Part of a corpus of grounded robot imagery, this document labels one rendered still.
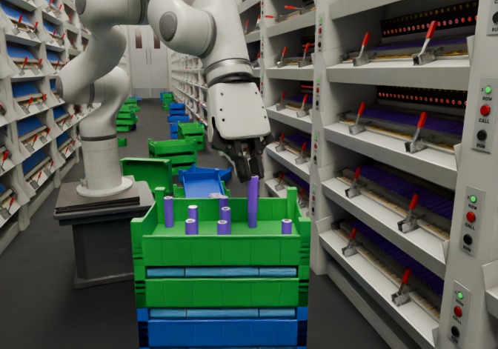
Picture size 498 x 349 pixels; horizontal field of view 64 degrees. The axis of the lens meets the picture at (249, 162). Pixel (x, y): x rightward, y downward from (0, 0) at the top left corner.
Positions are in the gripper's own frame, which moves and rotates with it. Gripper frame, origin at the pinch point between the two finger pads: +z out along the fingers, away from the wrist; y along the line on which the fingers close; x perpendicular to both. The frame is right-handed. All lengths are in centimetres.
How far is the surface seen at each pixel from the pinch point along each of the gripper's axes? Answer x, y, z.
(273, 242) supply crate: 0.4, -1.2, 13.0
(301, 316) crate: -3.2, -5.7, 26.8
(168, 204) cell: -20.6, 8.7, 1.6
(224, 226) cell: -4.3, 5.0, 8.5
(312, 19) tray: -37, -59, -54
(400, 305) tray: -15, -42, 36
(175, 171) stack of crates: -207, -59, -38
